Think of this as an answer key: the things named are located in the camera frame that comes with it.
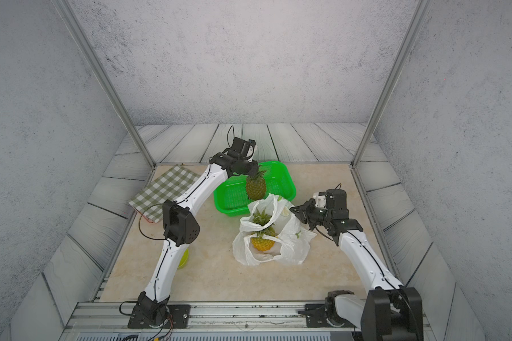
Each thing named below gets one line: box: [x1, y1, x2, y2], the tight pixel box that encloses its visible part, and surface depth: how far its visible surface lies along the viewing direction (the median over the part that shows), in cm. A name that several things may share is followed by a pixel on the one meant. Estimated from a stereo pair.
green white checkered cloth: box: [128, 164, 201, 224], surface depth 111 cm
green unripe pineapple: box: [246, 164, 267, 201], surface depth 101 cm
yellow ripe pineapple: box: [251, 207, 279, 252], surface depth 79 cm
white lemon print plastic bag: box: [232, 193, 318, 266], surface depth 79 cm
